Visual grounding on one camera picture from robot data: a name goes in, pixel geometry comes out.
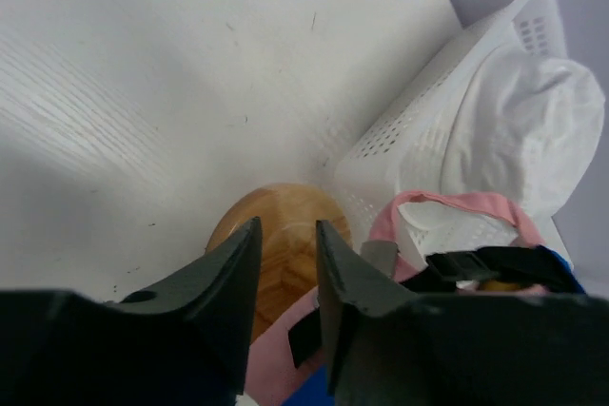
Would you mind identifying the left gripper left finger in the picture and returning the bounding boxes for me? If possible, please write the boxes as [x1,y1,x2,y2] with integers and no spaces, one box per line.
[118,216,264,397]

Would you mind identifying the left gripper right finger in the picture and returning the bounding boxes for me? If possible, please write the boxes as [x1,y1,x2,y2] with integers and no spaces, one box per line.
[316,221,413,395]

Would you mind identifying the pink baseball cap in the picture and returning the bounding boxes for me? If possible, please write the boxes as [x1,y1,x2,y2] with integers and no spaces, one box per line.
[245,191,543,405]

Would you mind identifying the blue baseball cap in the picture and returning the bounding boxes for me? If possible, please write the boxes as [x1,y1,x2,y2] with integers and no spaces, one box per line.
[280,245,586,405]

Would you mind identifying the wooden hat stand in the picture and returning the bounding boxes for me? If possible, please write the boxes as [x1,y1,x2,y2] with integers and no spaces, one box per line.
[206,183,352,340]

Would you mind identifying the white plastic basket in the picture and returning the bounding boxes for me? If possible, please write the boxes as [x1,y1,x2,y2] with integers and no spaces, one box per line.
[335,0,577,243]

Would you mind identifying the white bucket hat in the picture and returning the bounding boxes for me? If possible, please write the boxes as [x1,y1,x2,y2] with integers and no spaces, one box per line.
[394,34,606,217]

